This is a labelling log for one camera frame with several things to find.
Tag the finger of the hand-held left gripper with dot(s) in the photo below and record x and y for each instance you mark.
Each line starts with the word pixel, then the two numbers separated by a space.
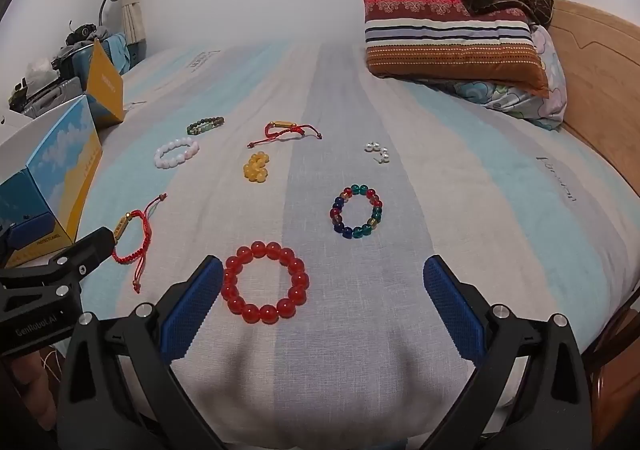
pixel 92 245
pixel 6 245

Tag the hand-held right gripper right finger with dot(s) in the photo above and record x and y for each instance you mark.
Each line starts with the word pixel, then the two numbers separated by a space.
pixel 452 310

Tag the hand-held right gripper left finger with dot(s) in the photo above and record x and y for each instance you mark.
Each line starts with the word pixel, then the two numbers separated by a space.
pixel 192 310

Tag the blue yellow cardboard box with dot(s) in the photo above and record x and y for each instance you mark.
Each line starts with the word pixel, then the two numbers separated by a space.
pixel 60 164

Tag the person's left hand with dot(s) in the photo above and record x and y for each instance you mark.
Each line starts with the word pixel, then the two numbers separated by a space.
pixel 30 390

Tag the striped bed sheet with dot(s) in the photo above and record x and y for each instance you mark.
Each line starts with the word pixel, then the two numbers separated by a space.
pixel 350 290

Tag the grey suitcase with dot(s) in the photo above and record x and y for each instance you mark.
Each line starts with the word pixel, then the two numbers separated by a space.
pixel 45 97

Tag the white plastic bag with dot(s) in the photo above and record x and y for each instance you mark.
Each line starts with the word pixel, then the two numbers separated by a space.
pixel 39 72

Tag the teal suitcase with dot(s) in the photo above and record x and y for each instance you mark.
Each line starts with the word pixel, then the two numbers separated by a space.
pixel 112 47

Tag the black bag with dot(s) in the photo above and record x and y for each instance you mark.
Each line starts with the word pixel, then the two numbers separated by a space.
pixel 82 32

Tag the floral pillow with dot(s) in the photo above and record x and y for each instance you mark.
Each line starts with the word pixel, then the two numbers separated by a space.
pixel 545 94

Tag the wooden headboard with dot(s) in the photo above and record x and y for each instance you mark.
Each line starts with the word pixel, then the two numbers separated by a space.
pixel 600 104

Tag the striped pillow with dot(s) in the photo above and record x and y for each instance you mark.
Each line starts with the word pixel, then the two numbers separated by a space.
pixel 450 44

